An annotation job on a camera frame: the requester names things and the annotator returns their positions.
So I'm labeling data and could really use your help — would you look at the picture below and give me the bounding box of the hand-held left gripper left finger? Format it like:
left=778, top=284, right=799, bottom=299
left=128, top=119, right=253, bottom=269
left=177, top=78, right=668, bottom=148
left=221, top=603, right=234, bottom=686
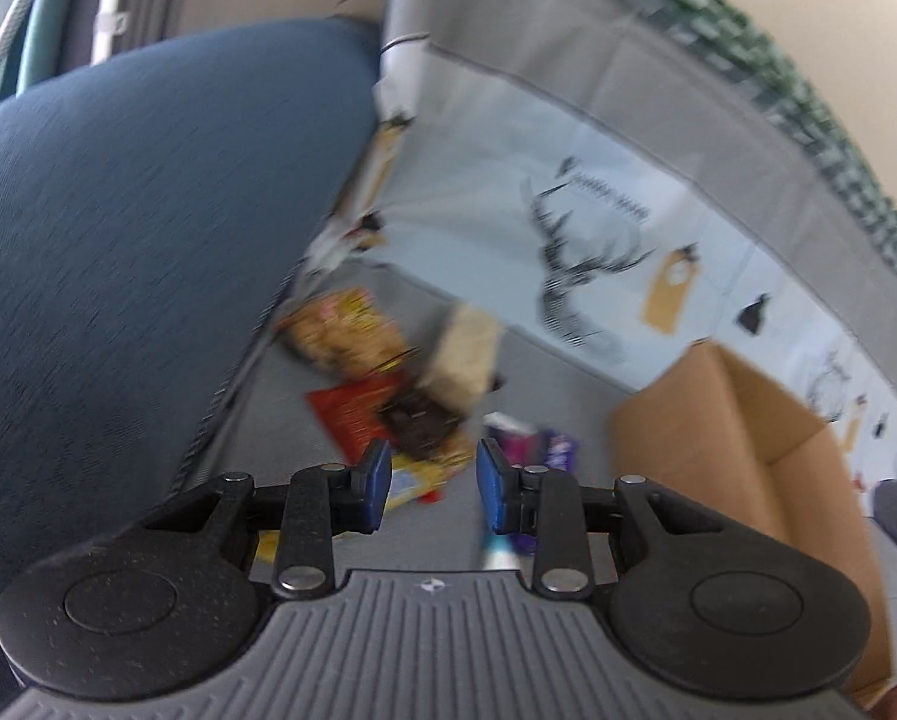
left=144, top=439, right=393, bottom=602

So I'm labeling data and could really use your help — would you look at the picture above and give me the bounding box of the brown cardboard box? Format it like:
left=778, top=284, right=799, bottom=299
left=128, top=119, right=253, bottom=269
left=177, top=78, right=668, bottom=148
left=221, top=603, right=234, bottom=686
left=609, top=341, right=897, bottom=712

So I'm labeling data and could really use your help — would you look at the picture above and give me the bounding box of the green checkered cloth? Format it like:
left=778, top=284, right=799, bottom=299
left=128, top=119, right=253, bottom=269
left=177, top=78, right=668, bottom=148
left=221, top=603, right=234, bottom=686
left=560, top=0, right=897, bottom=293

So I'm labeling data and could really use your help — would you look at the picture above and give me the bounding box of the black snack packet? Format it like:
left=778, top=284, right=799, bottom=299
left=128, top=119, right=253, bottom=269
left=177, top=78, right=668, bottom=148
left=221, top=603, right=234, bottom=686
left=377, top=386, right=466, bottom=460

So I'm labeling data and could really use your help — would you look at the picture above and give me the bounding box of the clear peanut bag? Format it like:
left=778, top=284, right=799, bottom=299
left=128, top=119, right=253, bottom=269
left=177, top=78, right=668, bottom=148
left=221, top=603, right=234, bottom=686
left=279, top=286, right=412, bottom=380

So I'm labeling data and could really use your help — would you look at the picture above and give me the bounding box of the yellow red snack packet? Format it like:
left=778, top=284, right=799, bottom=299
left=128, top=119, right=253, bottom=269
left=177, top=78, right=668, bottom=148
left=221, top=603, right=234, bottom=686
left=388, top=435, right=477, bottom=511

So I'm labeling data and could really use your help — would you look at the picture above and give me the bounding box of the teal tube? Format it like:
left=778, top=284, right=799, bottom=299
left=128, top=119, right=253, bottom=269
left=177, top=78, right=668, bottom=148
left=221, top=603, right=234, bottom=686
left=13, top=0, right=83, bottom=95

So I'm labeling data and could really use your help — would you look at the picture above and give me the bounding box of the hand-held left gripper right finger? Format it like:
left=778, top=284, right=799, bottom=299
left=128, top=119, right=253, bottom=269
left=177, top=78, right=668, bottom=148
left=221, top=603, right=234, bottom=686
left=476, top=436, right=727, bottom=602

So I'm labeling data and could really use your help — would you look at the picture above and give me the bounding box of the beige snack packet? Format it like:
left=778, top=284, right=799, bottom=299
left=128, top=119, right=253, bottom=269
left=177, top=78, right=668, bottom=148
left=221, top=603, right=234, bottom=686
left=418, top=304, right=508, bottom=412

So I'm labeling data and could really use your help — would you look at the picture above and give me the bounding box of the blue sofa cushion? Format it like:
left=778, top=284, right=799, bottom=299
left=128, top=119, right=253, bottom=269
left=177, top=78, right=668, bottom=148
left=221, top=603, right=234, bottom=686
left=0, top=19, right=383, bottom=720

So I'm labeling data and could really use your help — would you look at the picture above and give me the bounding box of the purple snack packet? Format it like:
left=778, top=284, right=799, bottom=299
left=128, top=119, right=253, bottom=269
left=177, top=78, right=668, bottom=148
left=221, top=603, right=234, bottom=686
left=482, top=412, right=580, bottom=556

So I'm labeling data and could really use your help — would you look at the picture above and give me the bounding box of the white teal snack packet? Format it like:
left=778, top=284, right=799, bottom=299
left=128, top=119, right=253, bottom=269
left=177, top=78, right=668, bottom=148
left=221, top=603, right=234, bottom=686
left=478, top=531, right=522, bottom=576

